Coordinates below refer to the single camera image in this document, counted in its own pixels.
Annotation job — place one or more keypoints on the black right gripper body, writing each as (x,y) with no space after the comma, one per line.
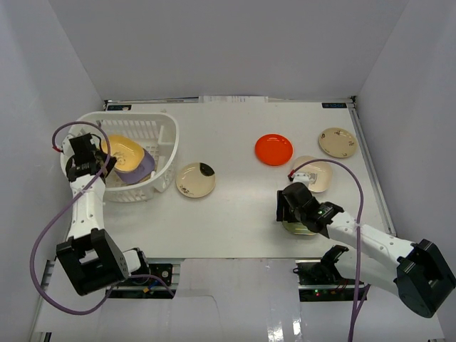
(290,214)

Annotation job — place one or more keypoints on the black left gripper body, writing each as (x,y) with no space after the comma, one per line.
(105,162)

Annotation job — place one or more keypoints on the yellow square panda plate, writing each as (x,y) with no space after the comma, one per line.
(121,145)

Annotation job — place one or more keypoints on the green square panda plate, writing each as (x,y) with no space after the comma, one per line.
(297,228)

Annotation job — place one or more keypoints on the purple square panda plate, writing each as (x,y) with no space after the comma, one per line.
(140,171)

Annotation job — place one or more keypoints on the cream square panda plate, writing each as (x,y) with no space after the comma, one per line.
(319,174)

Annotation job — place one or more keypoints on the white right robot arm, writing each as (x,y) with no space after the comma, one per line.
(416,272)

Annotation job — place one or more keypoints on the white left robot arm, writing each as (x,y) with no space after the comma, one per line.
(89,256)

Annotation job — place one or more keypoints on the white plastic basket bin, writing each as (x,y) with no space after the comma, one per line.
(158,134)

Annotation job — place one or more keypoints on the orange round plate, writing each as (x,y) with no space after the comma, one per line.
(273,149)

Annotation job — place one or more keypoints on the cream round plate far right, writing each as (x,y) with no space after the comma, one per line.
(338,142)

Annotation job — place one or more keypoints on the cream round flower plate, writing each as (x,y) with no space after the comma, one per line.
(196,180)

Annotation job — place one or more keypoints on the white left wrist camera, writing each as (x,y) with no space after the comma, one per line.
(64,144)

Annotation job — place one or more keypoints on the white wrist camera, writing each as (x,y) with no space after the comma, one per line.
(64,144)
(300,177)

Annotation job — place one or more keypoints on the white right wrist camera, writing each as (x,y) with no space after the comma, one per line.
(300,177)

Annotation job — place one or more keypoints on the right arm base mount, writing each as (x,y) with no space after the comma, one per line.
(320,281)

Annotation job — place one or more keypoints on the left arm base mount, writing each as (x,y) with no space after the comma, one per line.
(161,284)

